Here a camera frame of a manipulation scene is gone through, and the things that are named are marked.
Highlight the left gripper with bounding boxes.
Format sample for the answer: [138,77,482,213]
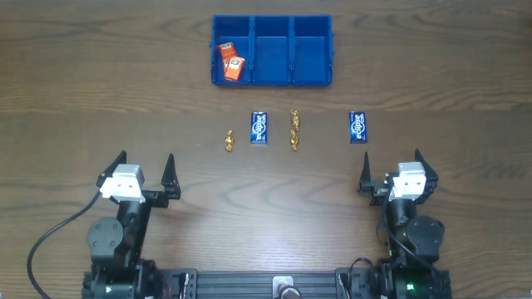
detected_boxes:
[96,149,182,208]

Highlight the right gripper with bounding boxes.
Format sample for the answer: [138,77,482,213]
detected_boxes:
[357,149,440,207]

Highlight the blue candy pack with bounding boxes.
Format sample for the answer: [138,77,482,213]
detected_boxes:
[348,110,368,145]
[250,111,268,145]

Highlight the orange candy box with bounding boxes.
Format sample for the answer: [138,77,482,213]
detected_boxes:
[223,56,246,82]
[218,41,239,62]

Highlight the blue tray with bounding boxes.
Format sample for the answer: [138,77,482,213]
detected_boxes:
[210,15,334,87]

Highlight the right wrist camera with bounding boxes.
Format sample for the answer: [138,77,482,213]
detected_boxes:
[388,162,428,199]

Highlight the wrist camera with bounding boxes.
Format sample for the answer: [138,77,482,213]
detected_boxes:
[98,164,146,204]
[388,162,428,199]

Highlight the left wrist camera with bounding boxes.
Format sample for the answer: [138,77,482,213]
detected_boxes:
[98,164,146,204]

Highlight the black cable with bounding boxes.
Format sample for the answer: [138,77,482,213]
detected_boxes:
[376,186,444,287]
[26,189,103,299]

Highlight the mounting rail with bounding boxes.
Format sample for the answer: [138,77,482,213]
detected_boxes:
[81,267,452,299]

